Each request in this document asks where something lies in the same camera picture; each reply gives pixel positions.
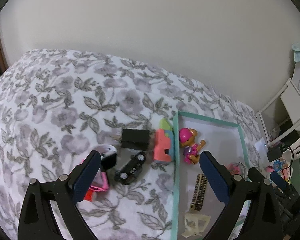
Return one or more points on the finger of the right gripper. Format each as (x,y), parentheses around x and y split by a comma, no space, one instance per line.
(284,186)
(255,175)

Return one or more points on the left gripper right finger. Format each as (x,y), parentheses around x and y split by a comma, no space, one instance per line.
(263,220)

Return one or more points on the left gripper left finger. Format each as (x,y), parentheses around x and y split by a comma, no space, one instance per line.
(37,220)

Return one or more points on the round clear hair-tie jar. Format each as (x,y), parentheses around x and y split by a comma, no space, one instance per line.
(237,168)

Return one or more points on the red white small bottle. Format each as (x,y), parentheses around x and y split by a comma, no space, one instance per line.
(89,195)

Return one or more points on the gold black patterned lighter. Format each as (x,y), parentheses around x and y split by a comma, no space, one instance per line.
(199,193)

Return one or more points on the cream plastic toy frame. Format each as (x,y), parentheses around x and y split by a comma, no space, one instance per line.
(195,224)

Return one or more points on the black toy car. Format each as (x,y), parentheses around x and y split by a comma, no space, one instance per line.
(130,172)

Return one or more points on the pink dog toy figure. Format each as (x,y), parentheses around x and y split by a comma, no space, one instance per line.
(187,141)

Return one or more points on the black power adapter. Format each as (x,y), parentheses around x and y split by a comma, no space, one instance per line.
(135,139)

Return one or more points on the coral pink eraser block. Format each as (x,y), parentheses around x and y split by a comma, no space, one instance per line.
(163,152)

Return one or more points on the round blue cartoon tin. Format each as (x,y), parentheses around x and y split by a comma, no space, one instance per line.
(277,165)

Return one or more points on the white rectangular device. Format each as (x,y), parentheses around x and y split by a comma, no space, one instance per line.
(262,150)

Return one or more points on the dark grey power bank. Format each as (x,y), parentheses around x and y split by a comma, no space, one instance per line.
(274,153)

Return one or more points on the white wooden shelf unit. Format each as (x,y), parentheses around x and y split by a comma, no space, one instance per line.
(283,107)

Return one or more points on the green rimmed white tray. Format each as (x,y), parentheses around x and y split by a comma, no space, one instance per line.
(224,140)

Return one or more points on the floral grey white blanket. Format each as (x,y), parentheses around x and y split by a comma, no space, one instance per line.
(57,105)

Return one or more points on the teal cloth on shelf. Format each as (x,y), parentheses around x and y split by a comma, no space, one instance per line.
(296,51)

